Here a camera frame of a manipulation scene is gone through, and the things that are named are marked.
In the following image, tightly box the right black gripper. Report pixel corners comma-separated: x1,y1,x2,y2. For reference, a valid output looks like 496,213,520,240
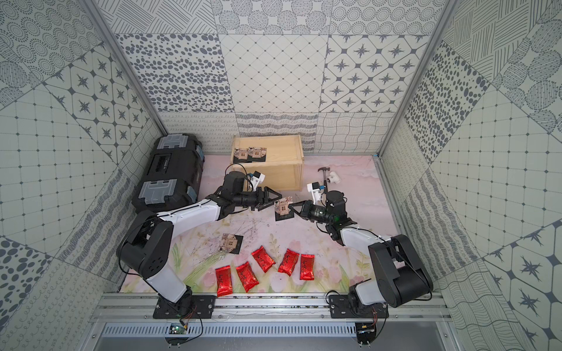
288,199,334,225

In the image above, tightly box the black tea bag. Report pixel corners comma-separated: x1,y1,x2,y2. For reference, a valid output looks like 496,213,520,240
219,234,244,254
275,196,294,222
247,147,267,162
233,148,252,163

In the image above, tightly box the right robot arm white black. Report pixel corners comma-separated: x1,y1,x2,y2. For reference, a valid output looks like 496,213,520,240
288,190,433,310

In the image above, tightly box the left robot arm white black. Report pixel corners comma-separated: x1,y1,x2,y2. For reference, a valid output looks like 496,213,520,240
116,171,282,304

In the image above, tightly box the light wooden shelf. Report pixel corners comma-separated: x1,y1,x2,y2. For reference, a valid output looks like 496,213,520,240
231,135,304,192

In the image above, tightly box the red tea bag rightmost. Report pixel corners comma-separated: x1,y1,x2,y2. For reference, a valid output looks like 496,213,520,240
300,254,315,281

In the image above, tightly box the red tea bag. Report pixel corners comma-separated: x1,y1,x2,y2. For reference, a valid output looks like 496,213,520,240
300,254,315,281
252,246,275,273
236,262,259,293
215,266,234,297
278,249,300,276

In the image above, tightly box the red tea bag middle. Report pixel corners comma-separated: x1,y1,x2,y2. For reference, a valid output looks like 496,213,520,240
252,246,275,273

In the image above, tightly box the red tea bag leftmost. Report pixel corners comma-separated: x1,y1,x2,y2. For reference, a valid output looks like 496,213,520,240
215,266,234,297

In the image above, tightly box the white pipe fitting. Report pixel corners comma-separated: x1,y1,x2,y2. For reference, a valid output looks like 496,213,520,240
327,171,341,184

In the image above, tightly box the black plastic toolbox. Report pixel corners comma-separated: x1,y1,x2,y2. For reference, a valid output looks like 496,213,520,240
132,133,205,213

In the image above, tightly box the right black circuit board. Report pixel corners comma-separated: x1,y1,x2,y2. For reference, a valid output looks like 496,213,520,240
355,323,378,347

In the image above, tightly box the left green circuit board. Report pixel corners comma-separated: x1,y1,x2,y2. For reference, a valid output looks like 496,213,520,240
169,324,187,335

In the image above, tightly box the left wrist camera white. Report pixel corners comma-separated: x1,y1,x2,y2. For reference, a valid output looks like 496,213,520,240
250,171,265,191

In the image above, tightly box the black handled hammer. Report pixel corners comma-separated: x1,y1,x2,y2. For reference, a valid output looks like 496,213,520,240
318,167,331,194

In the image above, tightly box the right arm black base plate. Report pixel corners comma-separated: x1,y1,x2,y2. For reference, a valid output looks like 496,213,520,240
325,293,389,320

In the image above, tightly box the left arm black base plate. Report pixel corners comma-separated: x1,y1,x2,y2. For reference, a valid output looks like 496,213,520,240
153,295,217,320

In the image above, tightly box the aluminium mounting rail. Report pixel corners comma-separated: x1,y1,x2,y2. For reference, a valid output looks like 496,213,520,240
92,292,452,323

